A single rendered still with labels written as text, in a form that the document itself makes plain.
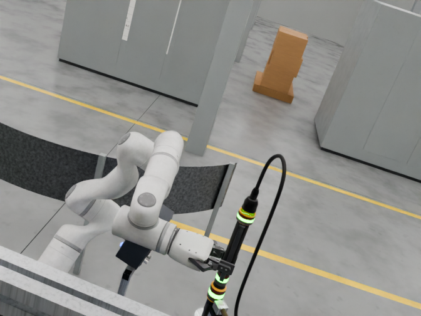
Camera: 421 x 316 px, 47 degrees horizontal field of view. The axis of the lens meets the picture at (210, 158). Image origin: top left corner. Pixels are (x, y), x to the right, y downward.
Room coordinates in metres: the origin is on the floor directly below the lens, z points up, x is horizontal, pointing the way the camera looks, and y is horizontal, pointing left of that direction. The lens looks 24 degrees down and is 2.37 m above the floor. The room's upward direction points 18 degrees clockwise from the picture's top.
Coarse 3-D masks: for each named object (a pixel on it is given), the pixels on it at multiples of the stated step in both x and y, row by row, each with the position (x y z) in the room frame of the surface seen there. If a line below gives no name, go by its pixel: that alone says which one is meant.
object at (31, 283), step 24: (0, 264) 0.36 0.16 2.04; (24, 264) 0.36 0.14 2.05; (0, 288) 0.33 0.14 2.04; (24, 288) 0.33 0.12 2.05; (48, 288) 0.34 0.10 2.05; (72, 288) 0.35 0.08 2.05; (96, 288) 0.36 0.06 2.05; (0, 312) 0.33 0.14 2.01; (24, 312) 0.33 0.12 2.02; (48, 312) 0.33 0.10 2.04; (72, 312) 0.32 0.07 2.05; (96, 312) 0.33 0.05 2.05; (120, 312) 0.34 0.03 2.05; (144, 312) 0.35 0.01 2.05
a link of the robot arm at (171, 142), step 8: (160, 136) 1.40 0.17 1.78; (168, 136) 1.39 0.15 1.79; (176, 136) 1.40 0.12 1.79; (160, 144) 1.35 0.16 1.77; (168, 144) 1.35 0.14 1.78; (176, 144) 1.37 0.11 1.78; (152, 152) 1.33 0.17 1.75; (168, 152) 1.31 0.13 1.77; (176, 152) 1.34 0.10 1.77; (176, 160) 1.32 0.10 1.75
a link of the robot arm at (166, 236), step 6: (168, 222) 1.08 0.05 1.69; (168, 228) 1.05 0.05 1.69; (174, 228) 1.06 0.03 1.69; (162, 234) 1.03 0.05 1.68; (168, 234) 1.03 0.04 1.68; (162, 240) 1.02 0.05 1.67; (168, 240) 1.02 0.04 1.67; (162, 246) 1.02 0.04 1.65; (168, 246) 1.03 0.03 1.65; (162, 252) 1.02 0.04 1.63
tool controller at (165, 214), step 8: (168, 208) 1.90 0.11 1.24; (160, 216) 1.81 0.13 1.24; (168, 216) 1.84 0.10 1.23; (120, 248) 1.66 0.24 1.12; (128, 248) 1.65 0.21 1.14; (136, 248) 1.65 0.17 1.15; (144, 248) 1.65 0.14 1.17; (120, 256) 1.66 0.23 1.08; (128, 256) 1.65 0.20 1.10; (136, 256) 1.65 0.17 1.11; (144, 256) 1.65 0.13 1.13; (128, 264) 1.65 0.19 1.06; (136, 264) 1.65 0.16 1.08
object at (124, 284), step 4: (124, 272) 1.60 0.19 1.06; (128, 272) 1.61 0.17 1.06; (124, 280) 1.60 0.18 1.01; (128, 280) 1.60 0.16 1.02; (120, 284) 1.60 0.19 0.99; (124, 284) 1.60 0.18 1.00; (128, 284) 1.62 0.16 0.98; (120, 288) 1.60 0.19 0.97; (124, 288) 1.59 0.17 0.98; (120, 292) 1.60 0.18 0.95; (124, 292) 1.59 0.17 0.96; (124, 296) 1.60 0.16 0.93
